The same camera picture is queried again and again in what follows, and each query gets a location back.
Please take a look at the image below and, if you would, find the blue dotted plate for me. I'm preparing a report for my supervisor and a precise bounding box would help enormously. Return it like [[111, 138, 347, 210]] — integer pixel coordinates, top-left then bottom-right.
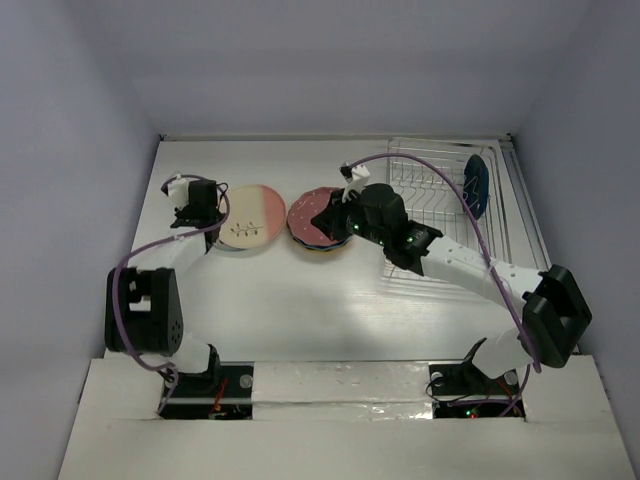
[[289, 232, 352, 252]]

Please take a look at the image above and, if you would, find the maroon dotted plate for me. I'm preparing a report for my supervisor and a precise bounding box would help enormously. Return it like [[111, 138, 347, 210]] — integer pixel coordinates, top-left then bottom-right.
[[286, 187, 337, 246]]

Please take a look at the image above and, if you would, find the white watermelon pattern plate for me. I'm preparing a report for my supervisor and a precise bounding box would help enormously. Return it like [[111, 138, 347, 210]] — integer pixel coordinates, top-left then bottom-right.
[[215, 243, 266, 258]]

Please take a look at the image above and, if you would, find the pink plate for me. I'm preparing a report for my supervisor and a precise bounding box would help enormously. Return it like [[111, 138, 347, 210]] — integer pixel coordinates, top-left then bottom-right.
[[217, 184, 287, 250]]

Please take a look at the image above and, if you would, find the dark blue heart plate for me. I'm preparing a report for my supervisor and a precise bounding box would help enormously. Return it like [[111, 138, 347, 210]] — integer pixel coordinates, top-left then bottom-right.
[[463, 154, 490, 220]]

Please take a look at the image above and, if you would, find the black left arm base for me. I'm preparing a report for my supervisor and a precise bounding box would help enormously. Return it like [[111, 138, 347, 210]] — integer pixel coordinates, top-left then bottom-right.
[[159, 363, 254, 420]]

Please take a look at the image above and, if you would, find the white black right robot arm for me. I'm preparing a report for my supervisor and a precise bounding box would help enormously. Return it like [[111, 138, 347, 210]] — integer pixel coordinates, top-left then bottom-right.
[[311, 184, 592, 392]]

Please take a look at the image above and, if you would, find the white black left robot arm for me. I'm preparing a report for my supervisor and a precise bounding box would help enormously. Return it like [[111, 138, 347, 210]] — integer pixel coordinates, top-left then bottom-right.
[[104, 174, 230, 383]]

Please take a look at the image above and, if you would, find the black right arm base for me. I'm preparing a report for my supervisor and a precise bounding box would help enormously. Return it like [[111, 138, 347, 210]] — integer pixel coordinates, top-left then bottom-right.
[[427, 363, 520, 400]]

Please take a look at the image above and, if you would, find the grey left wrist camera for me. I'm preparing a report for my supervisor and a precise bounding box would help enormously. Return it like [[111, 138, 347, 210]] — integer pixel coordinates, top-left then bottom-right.
[[161, 174, 189, 209]]

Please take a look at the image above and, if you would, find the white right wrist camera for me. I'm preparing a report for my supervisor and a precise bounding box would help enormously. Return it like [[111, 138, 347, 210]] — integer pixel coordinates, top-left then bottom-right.
[[340, 163, 370, 203]]

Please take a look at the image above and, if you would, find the clear wire dish rack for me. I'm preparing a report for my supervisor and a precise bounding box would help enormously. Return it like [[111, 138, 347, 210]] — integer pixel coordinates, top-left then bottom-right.
[[387, 137, 505, 261]]

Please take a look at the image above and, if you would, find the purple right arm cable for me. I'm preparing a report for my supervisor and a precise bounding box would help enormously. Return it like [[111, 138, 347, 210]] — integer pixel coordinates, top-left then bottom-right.
[[344, 152, 544, 419]]

